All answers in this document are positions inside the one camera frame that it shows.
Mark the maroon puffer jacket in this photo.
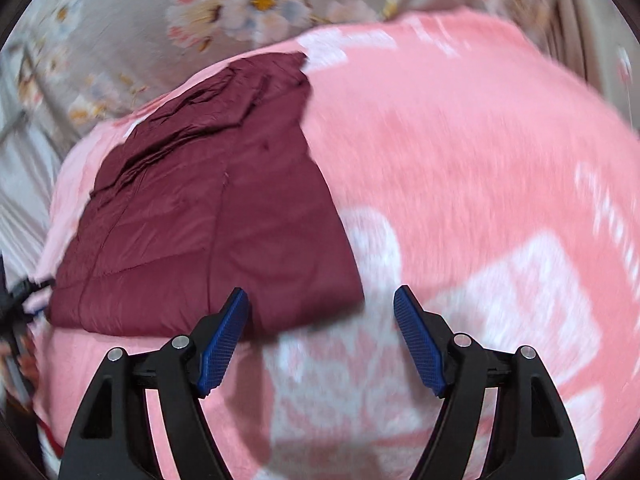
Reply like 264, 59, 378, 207
48, 52, 363, 337

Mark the pink blanket with white prints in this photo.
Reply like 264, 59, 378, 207
31, 6, 640, 480

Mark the silver satin curtain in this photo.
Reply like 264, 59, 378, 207
1, 110, 76, 283

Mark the grey floral bed sheet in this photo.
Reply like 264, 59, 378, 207
1, 0, 639, 142

